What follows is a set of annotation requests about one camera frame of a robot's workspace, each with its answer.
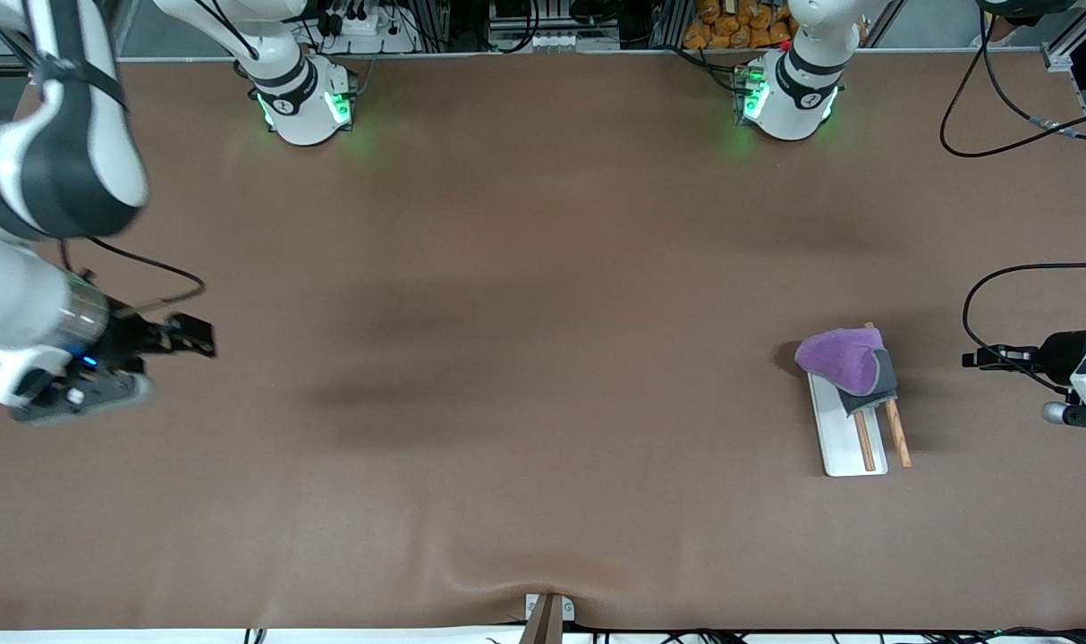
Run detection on purple microfibre towel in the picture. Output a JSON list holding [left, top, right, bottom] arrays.
[[793, 326, 900, 417]]

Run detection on white rack with wooden bars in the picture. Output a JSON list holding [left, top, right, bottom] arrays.
[[807, 321, 912, 478]]

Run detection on black equipment rack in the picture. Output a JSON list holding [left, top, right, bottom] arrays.
[[418, 0, 687, 50]]

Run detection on white power strip with plugs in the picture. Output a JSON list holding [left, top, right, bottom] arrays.
[[319, 0, 419, 55]]

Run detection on brown table cloth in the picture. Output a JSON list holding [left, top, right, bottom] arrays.
[[0, 49, 1086, 631]]

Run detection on small white power strip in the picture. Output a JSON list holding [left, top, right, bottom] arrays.
[[523, 31, 590, 52]]

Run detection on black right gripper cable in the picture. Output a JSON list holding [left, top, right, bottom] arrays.
[[58, 237, 207, 316]]

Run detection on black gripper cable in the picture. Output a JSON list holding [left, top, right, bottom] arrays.
[[963, 262, 1086, 394], [58, 237, 207, 316]]

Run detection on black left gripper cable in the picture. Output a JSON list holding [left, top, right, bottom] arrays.
[[963, 262, 1086, 394]]

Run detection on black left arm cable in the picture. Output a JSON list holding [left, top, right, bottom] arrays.
[[941, 0, 1086, 158]]

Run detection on aluminium frame profile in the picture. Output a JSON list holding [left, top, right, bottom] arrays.
[[1044, 0, 1086, 72]]

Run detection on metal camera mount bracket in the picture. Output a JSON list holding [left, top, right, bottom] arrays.
[[518, 592, 576, 644]]

